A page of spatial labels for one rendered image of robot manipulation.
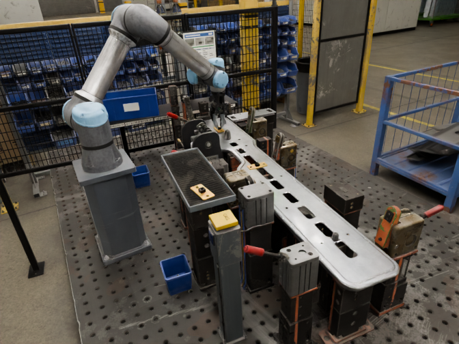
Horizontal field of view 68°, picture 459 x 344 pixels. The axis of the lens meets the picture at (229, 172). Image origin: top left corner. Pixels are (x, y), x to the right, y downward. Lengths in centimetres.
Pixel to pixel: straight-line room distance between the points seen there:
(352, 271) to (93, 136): 95
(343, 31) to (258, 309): 393
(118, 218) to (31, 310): 126
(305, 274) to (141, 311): 63
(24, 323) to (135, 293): 122
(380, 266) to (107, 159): 97
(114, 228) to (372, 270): 96
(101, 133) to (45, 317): 145
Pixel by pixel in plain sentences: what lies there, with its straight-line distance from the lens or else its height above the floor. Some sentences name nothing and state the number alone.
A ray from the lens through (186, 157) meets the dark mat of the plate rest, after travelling 122.
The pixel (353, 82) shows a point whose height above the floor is 45.
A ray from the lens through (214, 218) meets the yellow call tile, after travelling 89.
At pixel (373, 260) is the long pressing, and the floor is 100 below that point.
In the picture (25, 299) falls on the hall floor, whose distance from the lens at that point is 266.
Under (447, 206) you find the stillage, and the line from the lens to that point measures 321.
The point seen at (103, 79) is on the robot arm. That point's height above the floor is 139.
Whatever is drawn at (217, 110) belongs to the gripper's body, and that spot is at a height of 113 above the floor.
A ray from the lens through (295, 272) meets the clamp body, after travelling 93.
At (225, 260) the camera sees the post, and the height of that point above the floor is 105.
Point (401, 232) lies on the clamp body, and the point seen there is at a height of 104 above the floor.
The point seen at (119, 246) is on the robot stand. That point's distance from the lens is 152.
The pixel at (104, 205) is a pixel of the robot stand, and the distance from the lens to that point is 140.
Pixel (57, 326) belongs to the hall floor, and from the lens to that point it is 240.
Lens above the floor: 168
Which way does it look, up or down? 29 degrees down
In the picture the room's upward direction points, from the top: 3 degrees counter-clockwise
